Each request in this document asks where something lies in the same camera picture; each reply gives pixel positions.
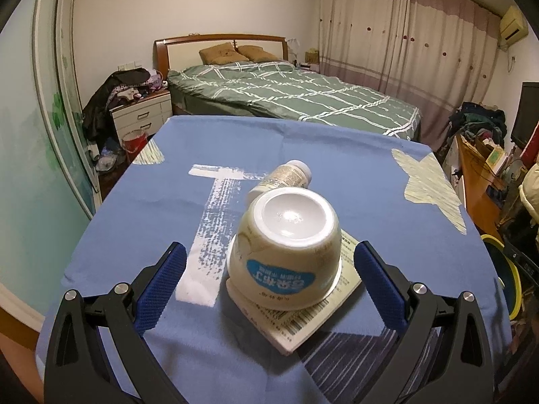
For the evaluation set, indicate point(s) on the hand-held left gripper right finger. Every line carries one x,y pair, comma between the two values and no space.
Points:
377,277

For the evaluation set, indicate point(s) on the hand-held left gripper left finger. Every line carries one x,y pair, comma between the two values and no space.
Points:
162,286

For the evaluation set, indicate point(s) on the white plastic cup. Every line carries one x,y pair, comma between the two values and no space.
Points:
286,256

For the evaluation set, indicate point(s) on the printed paper booklet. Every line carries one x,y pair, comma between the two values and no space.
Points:
294,328

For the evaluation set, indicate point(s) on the white plastic bottle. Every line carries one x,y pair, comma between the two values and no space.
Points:
286,174

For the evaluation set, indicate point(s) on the yellow bin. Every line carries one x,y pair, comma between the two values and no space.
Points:
517,282

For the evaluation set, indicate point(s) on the blue printed tablecloth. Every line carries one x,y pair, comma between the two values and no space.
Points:
337,155

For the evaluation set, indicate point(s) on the wooden side desk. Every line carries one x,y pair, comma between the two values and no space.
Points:
480,193

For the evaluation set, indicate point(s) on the white drawer cabinet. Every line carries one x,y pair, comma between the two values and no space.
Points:
452,164

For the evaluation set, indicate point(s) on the pile of plastic bags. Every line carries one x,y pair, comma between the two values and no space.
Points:
105,155

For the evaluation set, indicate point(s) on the red bucket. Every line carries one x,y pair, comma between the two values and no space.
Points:
134,143

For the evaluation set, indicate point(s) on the green and yellow box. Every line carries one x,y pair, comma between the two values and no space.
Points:
495,159

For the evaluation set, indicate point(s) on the cream padded jacket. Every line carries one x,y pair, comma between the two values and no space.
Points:
530,202

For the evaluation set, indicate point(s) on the white nightstand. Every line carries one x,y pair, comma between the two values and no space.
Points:
143,113

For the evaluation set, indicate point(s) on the wardrobe with glass sliding doors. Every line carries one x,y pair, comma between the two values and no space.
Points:
25,155

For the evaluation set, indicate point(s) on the heap of clothes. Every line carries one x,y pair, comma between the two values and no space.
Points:
480,118

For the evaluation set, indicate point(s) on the green plaid bedspread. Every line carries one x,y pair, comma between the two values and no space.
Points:
316,92

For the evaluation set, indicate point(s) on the pile of dark clothes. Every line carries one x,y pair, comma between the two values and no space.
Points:
126,76

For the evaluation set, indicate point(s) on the black monitor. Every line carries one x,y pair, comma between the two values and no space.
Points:
526,113

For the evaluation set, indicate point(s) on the wicker tissue box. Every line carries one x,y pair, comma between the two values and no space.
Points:
312,56

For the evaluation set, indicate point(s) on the wooden bed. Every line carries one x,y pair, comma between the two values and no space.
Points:
185,50

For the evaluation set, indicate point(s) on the brown pillow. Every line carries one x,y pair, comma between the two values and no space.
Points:
221,54
259,53

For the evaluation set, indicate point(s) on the pink and white curtain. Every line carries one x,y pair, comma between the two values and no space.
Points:
379,29

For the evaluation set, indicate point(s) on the cream air conditioner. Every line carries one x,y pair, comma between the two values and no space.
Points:
511,25

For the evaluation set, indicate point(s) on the wall socket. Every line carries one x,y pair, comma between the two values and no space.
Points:
128,66

